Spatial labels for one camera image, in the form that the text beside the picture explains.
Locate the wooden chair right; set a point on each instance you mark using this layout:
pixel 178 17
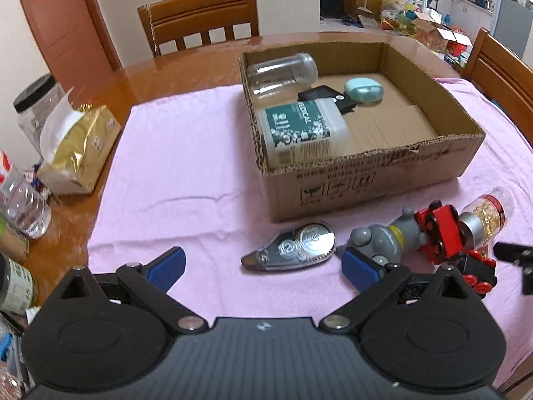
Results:
pixel 500 75

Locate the clear correction tape dispenser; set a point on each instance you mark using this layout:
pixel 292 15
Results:
pixel 296 249

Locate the green lid toothpick jar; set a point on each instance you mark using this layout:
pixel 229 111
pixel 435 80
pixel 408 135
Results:
pixel 13 244

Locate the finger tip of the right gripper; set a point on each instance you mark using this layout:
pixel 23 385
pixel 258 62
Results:
pixel 520 256

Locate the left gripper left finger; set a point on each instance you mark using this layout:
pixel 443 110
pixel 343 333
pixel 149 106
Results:
pixel 147 287

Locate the mint green oval case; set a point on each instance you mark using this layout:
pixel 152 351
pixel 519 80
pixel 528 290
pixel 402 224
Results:
pixel 364 91

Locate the black small case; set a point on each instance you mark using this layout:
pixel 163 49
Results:
pixel 342 100

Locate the gold capsule bottle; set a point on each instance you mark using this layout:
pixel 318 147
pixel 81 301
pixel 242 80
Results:
pixel 486 216

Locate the wooden chair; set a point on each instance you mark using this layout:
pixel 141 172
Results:
pixel 174 20
pixel 500 75

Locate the clear plastic jar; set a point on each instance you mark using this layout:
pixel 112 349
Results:
pixel 287 75

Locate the black toy train car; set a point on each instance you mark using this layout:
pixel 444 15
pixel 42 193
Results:
pixel 477 270

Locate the green label medical bottle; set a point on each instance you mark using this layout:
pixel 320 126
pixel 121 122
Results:
pixel 303 132

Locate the gold tissue pack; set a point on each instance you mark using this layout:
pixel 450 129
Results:
pixel 75 146

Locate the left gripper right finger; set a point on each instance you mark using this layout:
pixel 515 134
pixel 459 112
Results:
pixel 377 285

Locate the black lid clear jar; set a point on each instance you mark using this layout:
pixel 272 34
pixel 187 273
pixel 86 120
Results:
pixel 35 104

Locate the cardboard box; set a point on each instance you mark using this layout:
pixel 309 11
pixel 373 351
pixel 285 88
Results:
pixel 417 136

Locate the brown wooden door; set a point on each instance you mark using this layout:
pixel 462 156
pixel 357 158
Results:
pixel 74 41

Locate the grey toy figure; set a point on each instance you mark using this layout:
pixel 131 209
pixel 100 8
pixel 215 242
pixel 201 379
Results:
pixel 385 244

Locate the red toy train car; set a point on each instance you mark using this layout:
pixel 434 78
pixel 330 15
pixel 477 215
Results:
pixel 440 223

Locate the dark label jar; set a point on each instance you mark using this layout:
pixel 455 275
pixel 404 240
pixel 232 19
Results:
pixel 19 290

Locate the clear water bottle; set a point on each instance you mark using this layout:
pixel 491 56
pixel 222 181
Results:
pixel 21 204

